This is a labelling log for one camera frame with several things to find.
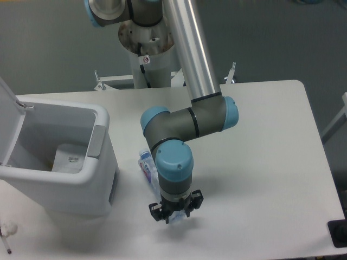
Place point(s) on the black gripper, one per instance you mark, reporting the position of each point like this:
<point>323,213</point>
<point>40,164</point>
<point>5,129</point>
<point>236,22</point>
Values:
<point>171,203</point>

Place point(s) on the clear plastic water bottle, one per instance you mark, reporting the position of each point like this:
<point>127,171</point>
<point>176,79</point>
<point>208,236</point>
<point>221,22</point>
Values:
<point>147,165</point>

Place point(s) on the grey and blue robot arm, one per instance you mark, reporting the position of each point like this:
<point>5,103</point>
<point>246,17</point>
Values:
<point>166,132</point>

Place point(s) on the white open trash can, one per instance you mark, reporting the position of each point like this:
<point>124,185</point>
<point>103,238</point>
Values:
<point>31,131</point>

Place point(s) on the black object at table corner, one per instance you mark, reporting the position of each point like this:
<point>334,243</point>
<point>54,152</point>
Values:
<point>337,229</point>

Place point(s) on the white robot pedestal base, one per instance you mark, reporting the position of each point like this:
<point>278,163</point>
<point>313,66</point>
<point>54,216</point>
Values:
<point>151,54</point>

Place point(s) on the white frame at right edge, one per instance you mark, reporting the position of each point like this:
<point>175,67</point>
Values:
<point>335,124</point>

